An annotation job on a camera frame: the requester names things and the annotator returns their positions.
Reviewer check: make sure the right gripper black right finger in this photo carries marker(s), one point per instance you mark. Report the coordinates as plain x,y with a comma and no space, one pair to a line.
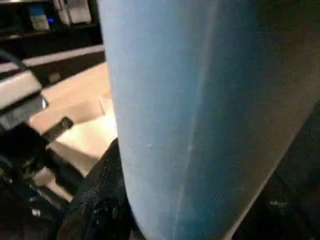
295,195

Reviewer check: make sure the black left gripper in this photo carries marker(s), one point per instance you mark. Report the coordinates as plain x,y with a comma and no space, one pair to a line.
25,140

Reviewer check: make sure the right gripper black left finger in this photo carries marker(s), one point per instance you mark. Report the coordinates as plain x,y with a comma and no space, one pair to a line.
100,205

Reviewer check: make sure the white plastic table leg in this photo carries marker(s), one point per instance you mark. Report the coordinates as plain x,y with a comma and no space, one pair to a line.
175,112

